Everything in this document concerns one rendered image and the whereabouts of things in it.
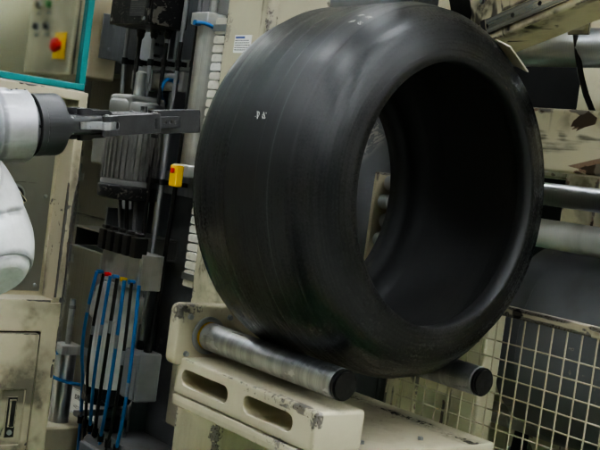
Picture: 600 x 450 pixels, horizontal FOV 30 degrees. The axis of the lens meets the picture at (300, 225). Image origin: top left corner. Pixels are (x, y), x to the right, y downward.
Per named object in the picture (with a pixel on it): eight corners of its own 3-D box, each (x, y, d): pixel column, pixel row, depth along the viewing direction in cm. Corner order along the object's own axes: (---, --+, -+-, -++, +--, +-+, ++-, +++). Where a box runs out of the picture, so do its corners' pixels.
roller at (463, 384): (340, 319, 198) (352, 336, 200) (324, 337, 196) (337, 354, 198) (486, 362, 170) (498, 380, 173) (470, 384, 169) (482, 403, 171)
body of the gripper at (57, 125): (42, 94, 130) (113, 94, 135) (12, 91, 136) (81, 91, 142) (44, 159, 131) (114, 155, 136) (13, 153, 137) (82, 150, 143)
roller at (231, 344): (192, 326, 179) (215, 317, 181) (197, 353, 180) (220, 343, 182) (330, 376, 151) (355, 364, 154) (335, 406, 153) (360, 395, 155)
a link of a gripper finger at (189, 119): (151, 110, 144) (154, 110, 143) (197, 109, 148) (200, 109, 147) (151, 133, 144) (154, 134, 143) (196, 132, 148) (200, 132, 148)
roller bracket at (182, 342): (163, 362, 179) (171, 301, 179) (351, 361, 204) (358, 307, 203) (174, 366, 177) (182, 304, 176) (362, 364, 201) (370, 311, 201)
